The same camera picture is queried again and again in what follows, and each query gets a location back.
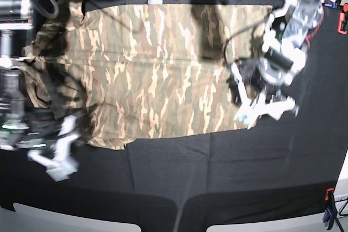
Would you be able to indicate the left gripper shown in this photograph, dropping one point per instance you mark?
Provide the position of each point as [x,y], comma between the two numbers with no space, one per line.
[252,109]

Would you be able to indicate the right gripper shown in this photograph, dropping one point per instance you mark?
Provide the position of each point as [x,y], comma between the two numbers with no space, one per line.
[62,165]

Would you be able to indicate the camouflage t-shirt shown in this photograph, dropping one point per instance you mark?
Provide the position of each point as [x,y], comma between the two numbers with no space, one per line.
[143,71]

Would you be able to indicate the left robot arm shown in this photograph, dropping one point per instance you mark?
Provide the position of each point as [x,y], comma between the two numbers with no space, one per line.
[257,82]

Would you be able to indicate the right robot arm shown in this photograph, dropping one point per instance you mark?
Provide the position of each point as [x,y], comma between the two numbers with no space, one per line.
[45,134]

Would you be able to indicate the red clamp right rear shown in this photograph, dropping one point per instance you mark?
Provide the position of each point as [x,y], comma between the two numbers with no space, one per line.
[342,22]

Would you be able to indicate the red blue clamp front right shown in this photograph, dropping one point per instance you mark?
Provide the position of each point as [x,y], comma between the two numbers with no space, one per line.
[330,210]

